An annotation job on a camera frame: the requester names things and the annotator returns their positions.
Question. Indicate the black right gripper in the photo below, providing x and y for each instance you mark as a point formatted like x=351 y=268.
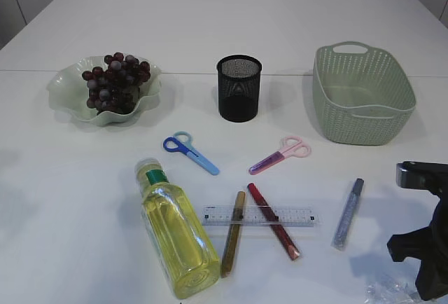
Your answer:
x=429 y=245

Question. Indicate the clear plastic sheet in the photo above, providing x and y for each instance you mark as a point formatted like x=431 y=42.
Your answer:
x=387 y=290

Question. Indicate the pink safety scissors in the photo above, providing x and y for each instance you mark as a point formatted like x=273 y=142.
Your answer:
x=291 y=146

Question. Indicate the yellow tea plastic bottle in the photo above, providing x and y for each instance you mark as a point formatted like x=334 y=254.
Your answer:
x=185 y=251

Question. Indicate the purple artificial grape bunch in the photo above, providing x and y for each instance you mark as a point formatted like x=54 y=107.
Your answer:
x=116 y=88

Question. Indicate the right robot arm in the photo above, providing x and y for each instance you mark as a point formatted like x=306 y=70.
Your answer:
x=423 y=176

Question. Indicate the silver glitter pen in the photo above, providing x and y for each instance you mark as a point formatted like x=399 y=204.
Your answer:
x=343 y=227

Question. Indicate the red glitter pen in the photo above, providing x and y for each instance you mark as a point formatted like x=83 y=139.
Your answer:
x=280 y=232

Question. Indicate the green plastic woven basket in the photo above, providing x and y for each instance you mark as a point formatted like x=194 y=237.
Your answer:
x=362 y=99

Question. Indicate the gold glitter pen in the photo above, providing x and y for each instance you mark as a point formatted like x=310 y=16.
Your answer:
x=230 y=249

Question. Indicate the clear plastic ruler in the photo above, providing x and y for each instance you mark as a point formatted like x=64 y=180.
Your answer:
x=301 y=217

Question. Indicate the black mesh pen holder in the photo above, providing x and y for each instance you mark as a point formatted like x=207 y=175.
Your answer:
x=238 y=87

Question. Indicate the blue safety scissors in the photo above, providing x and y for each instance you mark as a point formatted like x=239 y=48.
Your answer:
x=181 y=142

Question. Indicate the green wavy glass bowl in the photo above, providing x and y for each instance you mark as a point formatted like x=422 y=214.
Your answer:
x=68 y=92

